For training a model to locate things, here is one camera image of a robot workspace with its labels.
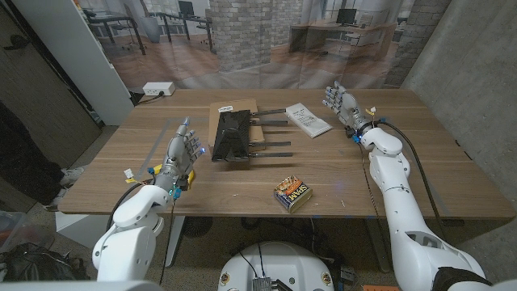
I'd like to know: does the black bag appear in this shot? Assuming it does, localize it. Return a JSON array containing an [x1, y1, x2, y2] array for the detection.
[[0, 242, 90, 282]]

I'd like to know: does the white shoe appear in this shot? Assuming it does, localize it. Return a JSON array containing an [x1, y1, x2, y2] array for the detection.
[[60, 166, 86, 188]]

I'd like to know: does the black router with antennas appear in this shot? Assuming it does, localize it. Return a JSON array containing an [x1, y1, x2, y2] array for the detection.
[[210, 108, 294, 163]]

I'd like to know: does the printed office backdrop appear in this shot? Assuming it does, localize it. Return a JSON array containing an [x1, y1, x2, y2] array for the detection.
[[74, 0, 452, 91]]

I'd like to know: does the dark trouser leg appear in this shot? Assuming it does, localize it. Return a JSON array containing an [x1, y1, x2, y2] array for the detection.
[[0, 100, 65, 205]]

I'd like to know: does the grey metal table leg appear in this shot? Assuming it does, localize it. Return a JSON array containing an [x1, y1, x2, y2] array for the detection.
[[365, 217, 391, 274]]

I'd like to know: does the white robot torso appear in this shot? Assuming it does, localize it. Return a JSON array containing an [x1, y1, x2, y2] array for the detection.
[[217, 241, 335, 291]]

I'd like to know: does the dark wooden door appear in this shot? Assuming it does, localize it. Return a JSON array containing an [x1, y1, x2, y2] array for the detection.
[[0, 0, 103, 213]]

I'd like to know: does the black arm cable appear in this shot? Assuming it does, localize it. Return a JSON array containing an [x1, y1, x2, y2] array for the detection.
[[105, 180, 155, 232], [373, 120, 449, 239]]

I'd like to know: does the clear bag with white leaflet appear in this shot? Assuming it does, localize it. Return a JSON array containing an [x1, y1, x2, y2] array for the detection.
[[284, 102, 334, 139]]

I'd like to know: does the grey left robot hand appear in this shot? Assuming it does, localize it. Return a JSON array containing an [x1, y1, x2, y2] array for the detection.
[[155, 116, 206, 193]]

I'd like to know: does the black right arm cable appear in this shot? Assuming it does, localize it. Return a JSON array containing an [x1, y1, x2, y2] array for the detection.
[[373, 120, 449, 239]]

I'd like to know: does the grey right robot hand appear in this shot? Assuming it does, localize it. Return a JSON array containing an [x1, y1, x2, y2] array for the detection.
[[322, 80, 375, 137]]

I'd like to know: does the clear plastic storage bin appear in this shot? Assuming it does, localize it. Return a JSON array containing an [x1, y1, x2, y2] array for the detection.
[[0, 209, 53, 252]]

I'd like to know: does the white power strip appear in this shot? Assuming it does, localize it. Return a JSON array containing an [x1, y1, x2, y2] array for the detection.
[[142, 82, 176, 97]]

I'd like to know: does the grey tape strip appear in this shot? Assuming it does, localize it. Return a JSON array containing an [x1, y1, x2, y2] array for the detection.
[[136, 118, 174, 179]]

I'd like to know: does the spam can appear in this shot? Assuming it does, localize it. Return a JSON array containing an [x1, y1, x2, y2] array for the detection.
[[273, 175, 313, 214]]

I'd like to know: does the white cabinet panel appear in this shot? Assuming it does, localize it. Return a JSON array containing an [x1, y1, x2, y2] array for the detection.
[[11, 0, 135, 126]]

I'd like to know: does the brown cardboard box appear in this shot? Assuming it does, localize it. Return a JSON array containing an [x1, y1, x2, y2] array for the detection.
[[208, 99, 267, 153]]

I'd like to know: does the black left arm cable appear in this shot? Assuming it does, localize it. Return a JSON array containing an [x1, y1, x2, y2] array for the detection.
[[105, 180, 155, 232]]

